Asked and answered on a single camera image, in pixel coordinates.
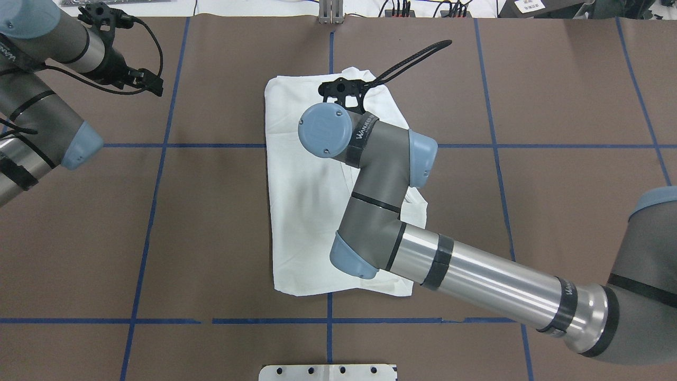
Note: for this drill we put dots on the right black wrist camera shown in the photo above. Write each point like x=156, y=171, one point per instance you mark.
x=341, y=88

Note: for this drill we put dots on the aluminium frame post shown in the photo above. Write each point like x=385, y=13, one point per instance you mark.
x=331, y=12

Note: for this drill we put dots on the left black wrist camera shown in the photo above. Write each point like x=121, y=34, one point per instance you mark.
x=100, y=14

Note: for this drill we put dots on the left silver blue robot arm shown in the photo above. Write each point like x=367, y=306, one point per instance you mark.
x=42, y=131

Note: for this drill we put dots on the white long-sleeve printed shirt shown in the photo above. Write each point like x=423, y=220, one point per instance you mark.
x=308, y=196

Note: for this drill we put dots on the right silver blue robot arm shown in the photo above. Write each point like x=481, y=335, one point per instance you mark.
x=630, y=320

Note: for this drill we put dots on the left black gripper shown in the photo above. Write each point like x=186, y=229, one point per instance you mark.
x=113, y=67

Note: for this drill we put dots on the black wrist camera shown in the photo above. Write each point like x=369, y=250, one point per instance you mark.
x=100, y=14
x=341, y=88

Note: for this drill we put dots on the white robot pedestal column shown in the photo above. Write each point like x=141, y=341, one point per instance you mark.
x=330, y=372

